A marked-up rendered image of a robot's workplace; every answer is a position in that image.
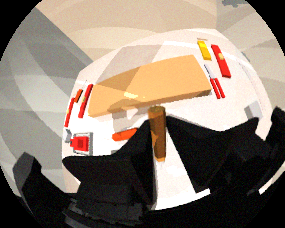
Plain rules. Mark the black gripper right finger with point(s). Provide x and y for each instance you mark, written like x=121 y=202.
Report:
x=203 y=150

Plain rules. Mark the orange-handled awl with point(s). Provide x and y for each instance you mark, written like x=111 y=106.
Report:
x=123 y=135
x=78 y=95
x=157 y=118

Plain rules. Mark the orange rectangular panel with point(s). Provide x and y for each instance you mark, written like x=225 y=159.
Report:
x=149 y=85

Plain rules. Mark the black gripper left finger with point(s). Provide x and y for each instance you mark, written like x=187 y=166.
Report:
x=131 y=165

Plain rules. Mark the yellow rectangular bar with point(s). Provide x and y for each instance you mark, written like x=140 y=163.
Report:
x=205 y=52

